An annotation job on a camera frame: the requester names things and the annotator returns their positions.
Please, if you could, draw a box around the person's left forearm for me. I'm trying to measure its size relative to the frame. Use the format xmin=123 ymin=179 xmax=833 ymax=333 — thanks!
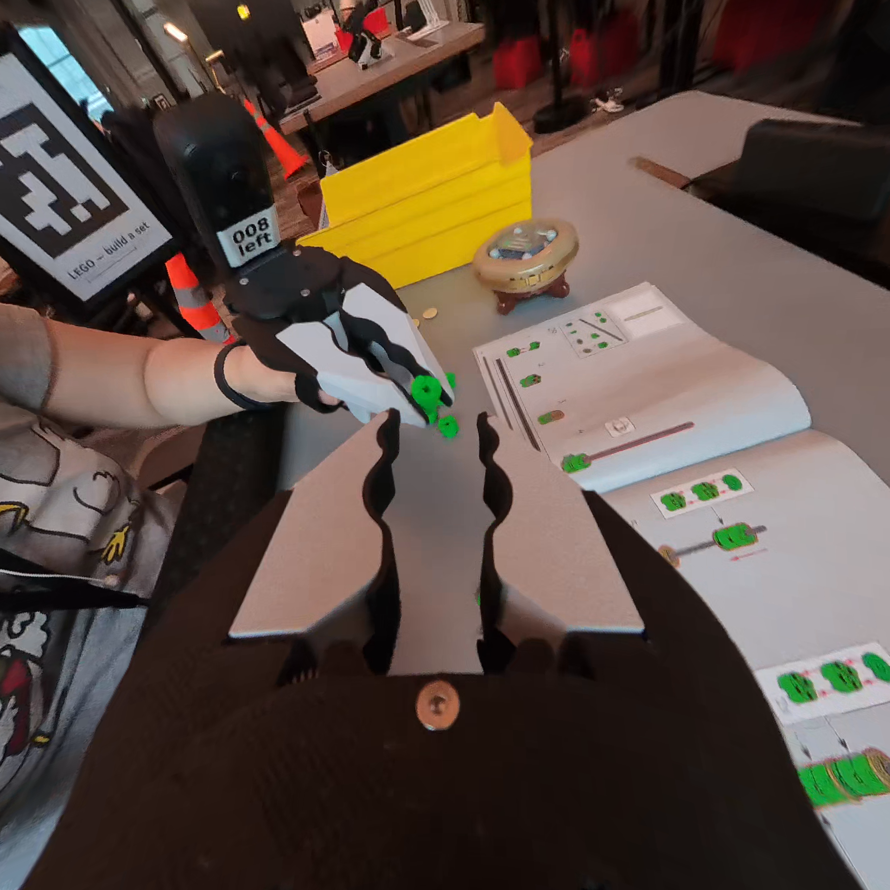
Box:
xmin=40 ymin=318 xmax=232 ymax=430

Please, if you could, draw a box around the orange traffic cone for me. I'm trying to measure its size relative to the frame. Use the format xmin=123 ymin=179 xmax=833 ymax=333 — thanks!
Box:
xmin=242 ymin=99 xmax=308 ymax=179
xmin=164 ymin=252 xmax=235 ymax=346

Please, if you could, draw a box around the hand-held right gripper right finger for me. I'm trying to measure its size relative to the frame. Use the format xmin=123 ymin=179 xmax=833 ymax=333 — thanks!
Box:
xmin=475 ymin=411 xmax=648 ymax=675

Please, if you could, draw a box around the red storage bin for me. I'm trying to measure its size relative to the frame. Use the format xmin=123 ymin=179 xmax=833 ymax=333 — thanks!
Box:
xmin=569 ymin=14 xmax=642 ymax=90
xmin=492 ymin=36 xmax=545 ymax=90

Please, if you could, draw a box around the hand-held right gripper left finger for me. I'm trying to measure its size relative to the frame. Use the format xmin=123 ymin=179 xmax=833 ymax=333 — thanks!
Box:
xmin=227 ymin=407 xmax=402 ymax=675

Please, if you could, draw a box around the person's left hand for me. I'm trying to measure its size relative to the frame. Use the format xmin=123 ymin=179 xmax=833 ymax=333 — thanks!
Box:
xmin=238 ymin=345 xmax=345 ymax=413

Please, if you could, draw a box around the framed marker sign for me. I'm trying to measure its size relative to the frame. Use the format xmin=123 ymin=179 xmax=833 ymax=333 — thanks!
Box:
xmin=0 ymin=23 xmax=176 ymax=305

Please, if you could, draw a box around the yellow plastic bin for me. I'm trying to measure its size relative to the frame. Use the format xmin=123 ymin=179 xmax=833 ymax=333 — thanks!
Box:
xmin=297 ymin=102 xmax=535 ymax=291

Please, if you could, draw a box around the grey printed shirt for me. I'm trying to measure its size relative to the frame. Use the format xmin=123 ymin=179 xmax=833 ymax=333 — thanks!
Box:
xmin=0 ymin=301 xmax=207 ymax=871

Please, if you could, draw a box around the black strap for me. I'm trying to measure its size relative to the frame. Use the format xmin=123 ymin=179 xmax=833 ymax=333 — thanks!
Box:
xmin=0 ymin=548 xmax=150 ymax=613

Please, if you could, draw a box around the white instruction booklet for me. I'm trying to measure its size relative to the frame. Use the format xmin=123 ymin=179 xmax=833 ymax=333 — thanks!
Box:
xmin=472 ymin=281 xmax=890 ymax=890

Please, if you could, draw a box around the round gold brick model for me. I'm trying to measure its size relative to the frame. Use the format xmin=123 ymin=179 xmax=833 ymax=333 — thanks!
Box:
xmin=472 ymin=218 xmax=581 ymax=317

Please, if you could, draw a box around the dark textured panel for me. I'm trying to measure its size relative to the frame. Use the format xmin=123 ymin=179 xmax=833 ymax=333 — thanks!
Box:
xmin=148 ymin=407 xmax=287 ymax=616

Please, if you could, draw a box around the brown wooden strip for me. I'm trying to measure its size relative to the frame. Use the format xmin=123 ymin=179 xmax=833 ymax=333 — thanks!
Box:
xmin=631 ymin=157 xmax=691 ymax=190

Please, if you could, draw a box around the black chair back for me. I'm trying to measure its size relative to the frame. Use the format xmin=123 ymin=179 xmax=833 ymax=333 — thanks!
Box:
xmin=736 ymin=117 xmax=890 ymax=242

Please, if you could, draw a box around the grey background table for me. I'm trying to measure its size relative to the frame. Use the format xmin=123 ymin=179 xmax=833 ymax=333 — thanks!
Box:
xmin=280 ymin=21 xmax=487 ymax=134

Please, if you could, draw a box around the black wristband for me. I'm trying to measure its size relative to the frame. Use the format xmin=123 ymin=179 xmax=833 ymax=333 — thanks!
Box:
xmin=213 ymin=340 xmax=269 ymax=412

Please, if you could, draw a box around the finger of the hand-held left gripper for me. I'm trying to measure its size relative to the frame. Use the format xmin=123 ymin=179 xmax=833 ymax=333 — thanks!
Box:
xmin=275 ymin=317 xmax=431 ymax=428
xmin=325 ymin=281 xmax=456 ymax=413

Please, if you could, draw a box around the grey desk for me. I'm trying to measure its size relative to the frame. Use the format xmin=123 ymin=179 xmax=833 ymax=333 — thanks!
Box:
xmin=274 ymin=89 xmax=890 ymax=890

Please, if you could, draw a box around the black and white toy robot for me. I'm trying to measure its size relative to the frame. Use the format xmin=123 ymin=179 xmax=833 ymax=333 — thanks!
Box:
xmin=346 ymin=14 xmax=385 ymax=72

